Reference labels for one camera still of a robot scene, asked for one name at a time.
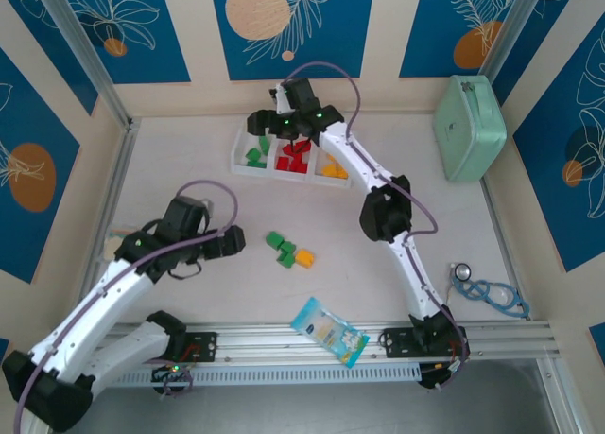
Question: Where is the blue stethoscope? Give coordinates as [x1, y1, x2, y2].
[447, 262, 531, 320]

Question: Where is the aluminium side rail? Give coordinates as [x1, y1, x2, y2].
[70, 117, 139, 330]
[479, 176, 535, 321]

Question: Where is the white three-compartment tray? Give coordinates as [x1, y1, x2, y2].
[230, 125, 354, 190]

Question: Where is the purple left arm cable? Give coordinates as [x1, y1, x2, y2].
[13, 181, 239, 434]

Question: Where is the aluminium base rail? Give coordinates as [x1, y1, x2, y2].
[44, 319, 562, 362]

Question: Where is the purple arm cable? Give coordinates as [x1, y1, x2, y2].
[13, 181, 239, 434]
[278, 61, 472, 393]

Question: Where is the aluminium corner post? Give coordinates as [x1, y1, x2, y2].
[477, 0, 545, 88]
[32, 0, 138, 131]

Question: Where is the black controller board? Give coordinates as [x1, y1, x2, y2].
[150, 362, 194, 391]
[419, 362, 458, 392]

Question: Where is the light blue wipes packet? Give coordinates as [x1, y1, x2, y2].
[289, 296, 371, 370]

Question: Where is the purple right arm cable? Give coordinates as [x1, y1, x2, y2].
[278, 61, 472, 393]

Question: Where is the white slotted cable duct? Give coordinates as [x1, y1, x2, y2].
[115, 361, 422, 388]

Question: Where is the blue floral wall poster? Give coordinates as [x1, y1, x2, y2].
[0, 0, 99, 117]
[512, 12, 605, 274]
[491, 0, 583, 107]
[209, 0, 376, 81]
[399, 0, 526, 79]
[60, 0, 192, 85]
[0, 48, 81, 285]

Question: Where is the mint green zip case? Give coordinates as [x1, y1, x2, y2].
[432, 74, 508, 183]

